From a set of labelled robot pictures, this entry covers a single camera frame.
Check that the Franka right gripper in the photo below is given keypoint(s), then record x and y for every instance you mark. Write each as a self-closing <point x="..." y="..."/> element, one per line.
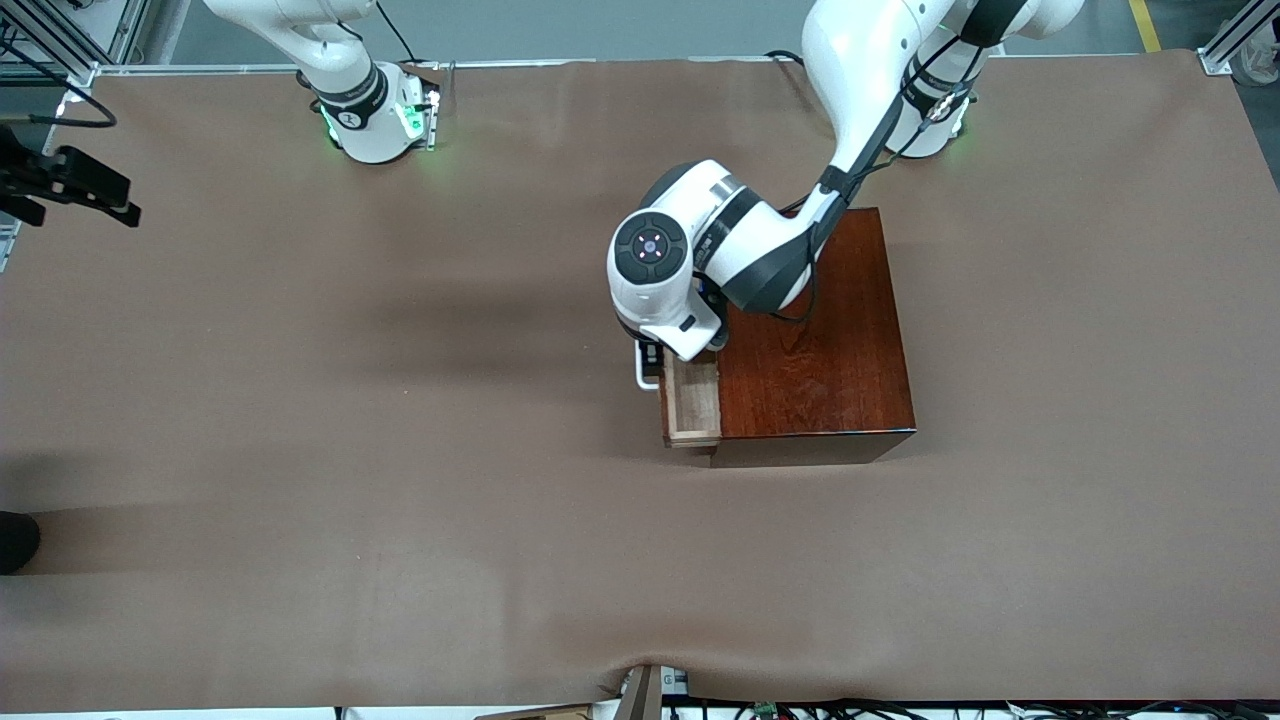
<point x="42" y="178"/>

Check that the white Franka left robot arm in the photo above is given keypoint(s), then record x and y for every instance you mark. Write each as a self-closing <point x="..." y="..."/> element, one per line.
<point x="760" y="260"/>

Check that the aluminium frame profile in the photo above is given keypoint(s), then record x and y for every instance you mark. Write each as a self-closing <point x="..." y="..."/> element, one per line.
<point x="70" y="35"/>
<point x="1235" y="35"/>

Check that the cardboard piece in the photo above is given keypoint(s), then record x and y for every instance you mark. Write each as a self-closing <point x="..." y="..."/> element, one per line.
<point x="535" y="712"/>

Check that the white Franka right robot arm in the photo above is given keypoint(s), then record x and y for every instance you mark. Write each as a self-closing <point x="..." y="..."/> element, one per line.
<point x="365" y="120"/>

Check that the black rounded object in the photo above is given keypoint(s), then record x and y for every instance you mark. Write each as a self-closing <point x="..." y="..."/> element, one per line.
<point x="15" y="542"/>

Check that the dark brown wooden cabinet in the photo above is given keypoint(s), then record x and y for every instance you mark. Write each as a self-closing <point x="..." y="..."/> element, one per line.
<point x="830" y="360"/>

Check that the brown table mat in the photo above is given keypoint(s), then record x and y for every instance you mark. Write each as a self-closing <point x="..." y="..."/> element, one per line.
<point x="400" y="600"/>

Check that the Franka left gripper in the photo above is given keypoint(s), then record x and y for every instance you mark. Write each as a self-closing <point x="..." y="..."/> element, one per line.
<point x="650" y="357"/>

